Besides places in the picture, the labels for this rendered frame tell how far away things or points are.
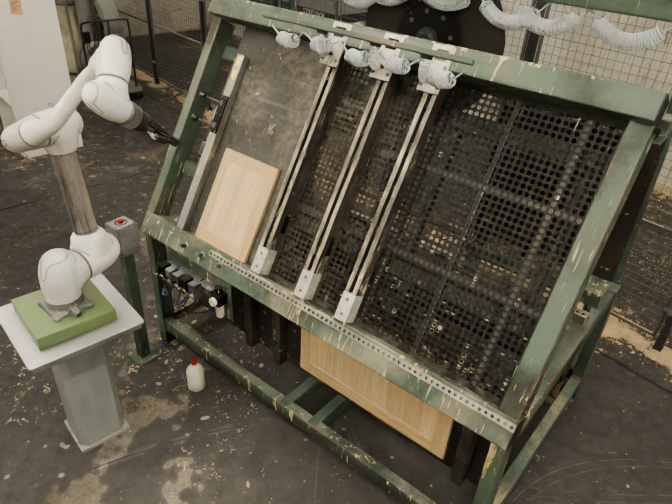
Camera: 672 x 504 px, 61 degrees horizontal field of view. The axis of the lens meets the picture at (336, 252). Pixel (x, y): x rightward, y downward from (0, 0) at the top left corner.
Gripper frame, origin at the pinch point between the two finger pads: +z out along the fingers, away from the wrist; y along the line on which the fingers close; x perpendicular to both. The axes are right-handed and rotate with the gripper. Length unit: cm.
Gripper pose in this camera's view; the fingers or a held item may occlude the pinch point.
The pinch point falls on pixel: (171, 140)
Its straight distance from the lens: 231.5
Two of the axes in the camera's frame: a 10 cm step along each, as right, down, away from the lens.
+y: -4.6, -8.0, 3.8
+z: 3.8, 2.0, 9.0
